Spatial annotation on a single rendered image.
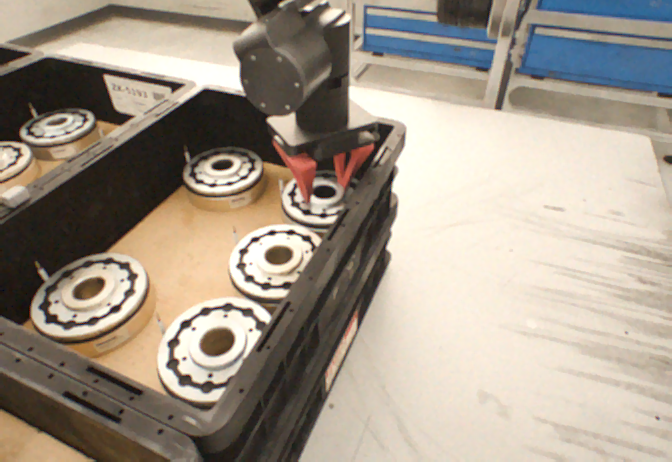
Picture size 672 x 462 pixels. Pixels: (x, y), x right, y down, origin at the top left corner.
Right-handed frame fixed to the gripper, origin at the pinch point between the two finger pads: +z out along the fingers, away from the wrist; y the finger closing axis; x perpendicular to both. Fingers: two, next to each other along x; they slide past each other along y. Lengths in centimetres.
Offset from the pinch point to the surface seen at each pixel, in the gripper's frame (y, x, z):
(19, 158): -32.1, 27.9, 0.9
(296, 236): -6.0, -4.8, 0.9
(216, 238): -13.1, 2.7, 4.1
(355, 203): -2.1, -10.2, -5.7
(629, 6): 181, 72, 22
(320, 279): -8.9, -16.2, -5.0
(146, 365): -23.7, -10.2, 4.1
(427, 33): 130, 136, 42
